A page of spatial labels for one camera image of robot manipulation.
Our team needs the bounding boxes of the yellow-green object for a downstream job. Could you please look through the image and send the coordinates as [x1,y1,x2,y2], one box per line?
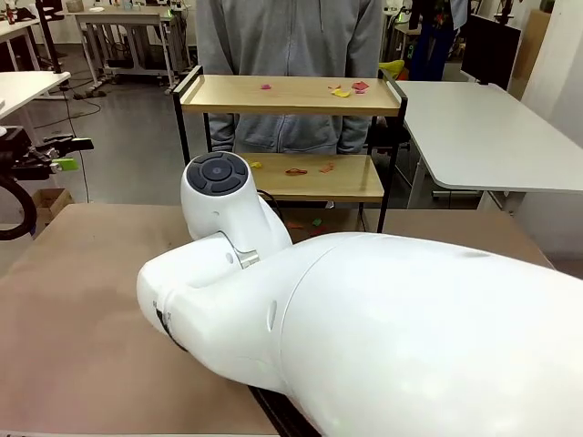
[382,58,407,80]

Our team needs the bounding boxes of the brown cardboard panel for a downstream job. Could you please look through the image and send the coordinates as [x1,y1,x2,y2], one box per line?
[514,8,554,99]

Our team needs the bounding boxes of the white side table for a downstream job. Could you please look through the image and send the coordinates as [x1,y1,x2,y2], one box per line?
[0,70,72,123]

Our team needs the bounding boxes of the white far table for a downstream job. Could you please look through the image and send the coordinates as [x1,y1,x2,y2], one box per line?
[0,16,43,72]

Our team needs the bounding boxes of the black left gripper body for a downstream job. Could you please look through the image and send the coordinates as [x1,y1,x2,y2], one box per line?
[0,127,56,182]

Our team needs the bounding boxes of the person in grey hoodie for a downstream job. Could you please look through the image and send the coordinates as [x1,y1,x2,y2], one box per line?
[195,0,386,155]

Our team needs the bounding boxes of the black braided left arm hose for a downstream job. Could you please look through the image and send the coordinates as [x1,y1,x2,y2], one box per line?
[0,175,39,242]

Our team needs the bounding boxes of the two-tier wooden black-framed shelf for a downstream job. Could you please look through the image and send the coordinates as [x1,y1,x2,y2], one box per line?
[171,65,408,236]

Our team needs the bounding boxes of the white background desk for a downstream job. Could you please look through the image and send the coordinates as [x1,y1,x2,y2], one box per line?
[74,5,179,90]

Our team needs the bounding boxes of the large white table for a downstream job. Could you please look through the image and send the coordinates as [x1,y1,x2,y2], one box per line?
[394,80,583,211]

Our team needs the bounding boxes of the black stand pole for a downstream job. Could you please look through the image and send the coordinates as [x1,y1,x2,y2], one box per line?
[35,0,66,75]

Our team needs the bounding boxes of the background person blue trousers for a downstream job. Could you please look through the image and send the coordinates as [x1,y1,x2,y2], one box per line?
[407,0,470,82]

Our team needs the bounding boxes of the black braided right arm hose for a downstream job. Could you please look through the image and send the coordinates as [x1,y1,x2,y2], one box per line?
[244,385,322,437]

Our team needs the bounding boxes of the black monitor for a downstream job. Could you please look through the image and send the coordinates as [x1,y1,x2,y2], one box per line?
[460,13,522,91]

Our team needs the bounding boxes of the black braided arm hose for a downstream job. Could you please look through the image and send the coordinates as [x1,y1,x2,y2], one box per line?
[0,175,39,242]
[244,385,322,437]

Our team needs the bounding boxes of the brown cardboard box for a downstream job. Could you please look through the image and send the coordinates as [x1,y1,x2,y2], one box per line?
[30,187,76,229]

